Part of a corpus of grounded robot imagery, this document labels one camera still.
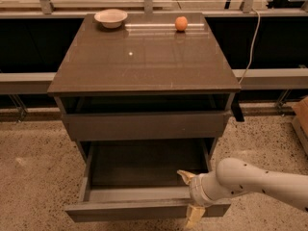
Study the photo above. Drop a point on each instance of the white bowl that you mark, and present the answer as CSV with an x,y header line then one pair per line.
x,y
111,18

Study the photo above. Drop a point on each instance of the grey glossy drawer cabinet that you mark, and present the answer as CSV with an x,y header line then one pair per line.
x,y
144,66

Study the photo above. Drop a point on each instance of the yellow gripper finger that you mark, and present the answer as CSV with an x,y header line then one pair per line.
x,y
186,176
194,215

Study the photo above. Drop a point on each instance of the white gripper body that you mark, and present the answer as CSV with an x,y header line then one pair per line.
x,y
194,189

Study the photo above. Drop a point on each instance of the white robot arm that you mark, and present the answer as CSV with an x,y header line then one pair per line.
x,y
233,177

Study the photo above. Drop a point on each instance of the grey top drawer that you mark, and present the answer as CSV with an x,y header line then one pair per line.
x,y
143,126

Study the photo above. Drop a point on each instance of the grey drawer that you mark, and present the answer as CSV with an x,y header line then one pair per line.
x,y
143,126
131,180

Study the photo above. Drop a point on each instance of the orange fruit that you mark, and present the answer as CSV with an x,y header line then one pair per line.
x,y
181,23

